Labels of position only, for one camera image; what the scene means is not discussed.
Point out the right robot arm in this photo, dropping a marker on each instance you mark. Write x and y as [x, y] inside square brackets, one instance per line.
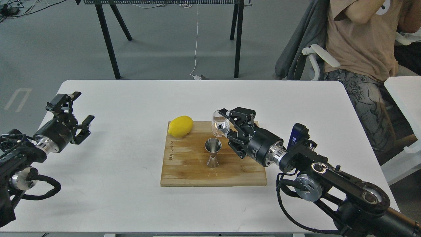
[357, 208]

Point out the black metal table frame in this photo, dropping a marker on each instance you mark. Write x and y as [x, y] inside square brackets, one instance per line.
[167, 22]

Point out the steel jigger measuring cup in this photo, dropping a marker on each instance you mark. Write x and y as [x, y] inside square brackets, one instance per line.
[213, 146]

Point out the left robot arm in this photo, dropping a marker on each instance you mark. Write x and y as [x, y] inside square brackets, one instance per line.
[19, 180]

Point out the white side table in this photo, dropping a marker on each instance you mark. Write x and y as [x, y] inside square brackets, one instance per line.
[406, 93]

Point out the yellow lemon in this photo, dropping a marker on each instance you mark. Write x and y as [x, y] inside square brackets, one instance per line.
[180, 126]

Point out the seated person in tan shirt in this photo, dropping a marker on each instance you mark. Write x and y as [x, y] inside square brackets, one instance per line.
[361, 37]

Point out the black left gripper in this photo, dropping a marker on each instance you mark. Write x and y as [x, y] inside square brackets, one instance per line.
[56, 134]

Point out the wooden cutting board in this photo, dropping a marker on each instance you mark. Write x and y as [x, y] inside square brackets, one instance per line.
[185, 163]

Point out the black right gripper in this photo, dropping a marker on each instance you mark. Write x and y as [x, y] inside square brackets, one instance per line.
[263, 146]

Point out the white office chair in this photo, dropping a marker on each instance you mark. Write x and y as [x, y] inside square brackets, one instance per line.
[307, 42]

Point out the clear glass cup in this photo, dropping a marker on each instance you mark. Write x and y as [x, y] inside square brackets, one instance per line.
[219, 124]

